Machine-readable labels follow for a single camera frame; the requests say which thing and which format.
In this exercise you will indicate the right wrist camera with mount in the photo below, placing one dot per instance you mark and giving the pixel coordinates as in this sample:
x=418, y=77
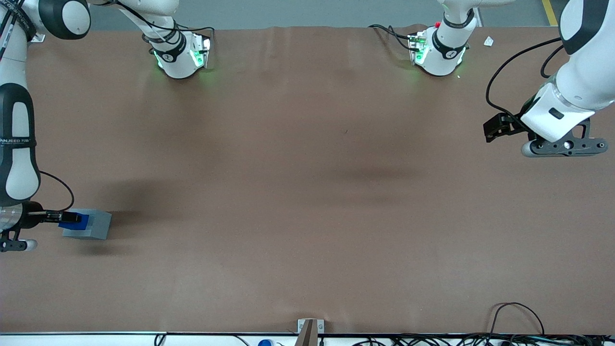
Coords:
x=14, y=245

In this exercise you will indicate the silver metal bracket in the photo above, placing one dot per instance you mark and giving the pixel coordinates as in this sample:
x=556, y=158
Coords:
x=321, y=326

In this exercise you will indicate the aluminium frame profile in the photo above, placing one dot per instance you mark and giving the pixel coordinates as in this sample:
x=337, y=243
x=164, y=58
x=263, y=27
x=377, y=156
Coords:
x=37, y=37

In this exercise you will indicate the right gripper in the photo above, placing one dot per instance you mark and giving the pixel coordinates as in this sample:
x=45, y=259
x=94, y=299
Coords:
x=33, y=215

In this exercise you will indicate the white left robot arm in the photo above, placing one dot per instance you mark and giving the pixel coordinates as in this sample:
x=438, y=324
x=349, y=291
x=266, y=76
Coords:
x=586, y=72

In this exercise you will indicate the blue plastic part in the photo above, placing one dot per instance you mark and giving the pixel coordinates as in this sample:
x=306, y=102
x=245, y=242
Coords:
x=72, y=225

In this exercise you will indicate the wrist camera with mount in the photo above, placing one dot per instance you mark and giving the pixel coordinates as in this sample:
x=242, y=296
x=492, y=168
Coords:
x=567, y=146
x=14, y=245

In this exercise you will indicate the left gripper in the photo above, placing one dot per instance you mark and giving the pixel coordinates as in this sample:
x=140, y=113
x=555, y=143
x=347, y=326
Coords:
x=515, y=123

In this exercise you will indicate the brown table mat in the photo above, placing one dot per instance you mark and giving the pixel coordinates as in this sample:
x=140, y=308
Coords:
x=307, y=192

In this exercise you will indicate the metal bracket at table edge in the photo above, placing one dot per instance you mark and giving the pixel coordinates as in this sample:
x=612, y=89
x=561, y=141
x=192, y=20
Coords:
x=308, y=334

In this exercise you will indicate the white paper scrap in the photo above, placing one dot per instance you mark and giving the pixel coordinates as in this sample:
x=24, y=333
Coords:
x=489, y=42

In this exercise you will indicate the gray block base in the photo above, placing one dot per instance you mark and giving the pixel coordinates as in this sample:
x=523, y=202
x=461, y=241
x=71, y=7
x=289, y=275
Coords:
x=98, y=226

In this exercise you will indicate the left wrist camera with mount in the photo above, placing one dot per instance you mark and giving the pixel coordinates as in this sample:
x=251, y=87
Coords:
x=567, y=146

